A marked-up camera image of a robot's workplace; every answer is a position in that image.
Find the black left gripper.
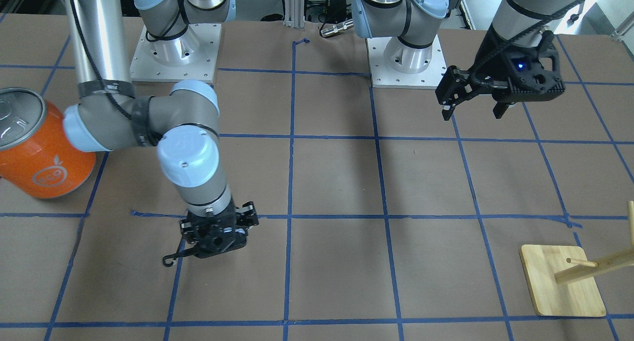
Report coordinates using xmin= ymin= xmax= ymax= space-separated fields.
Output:
xmin=435 ymin=31 xmax=566 ymax=120

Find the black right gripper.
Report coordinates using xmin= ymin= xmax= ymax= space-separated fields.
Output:
xmin=161 ymin=201 xmax=260 ymax=267

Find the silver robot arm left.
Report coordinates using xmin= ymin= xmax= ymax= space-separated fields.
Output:
xmin=351 ymin=0 xmax=585 ymax=120

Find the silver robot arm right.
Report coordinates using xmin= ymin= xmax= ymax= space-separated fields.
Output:
xmin=63 ymin=0 xmax=259 ymax=267

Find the wooden cup tree stand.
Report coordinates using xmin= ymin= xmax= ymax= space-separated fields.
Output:
xmin=519 ymin=201 xmax=634 ymax=317

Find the orange soda can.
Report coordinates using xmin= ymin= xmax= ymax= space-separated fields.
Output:
xmin=0 ymin=87 xmax=97 ymax=199

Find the aluminium frame post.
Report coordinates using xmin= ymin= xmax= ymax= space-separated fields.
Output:
xmin=283 ymin=0 xmax=305 ymax=31

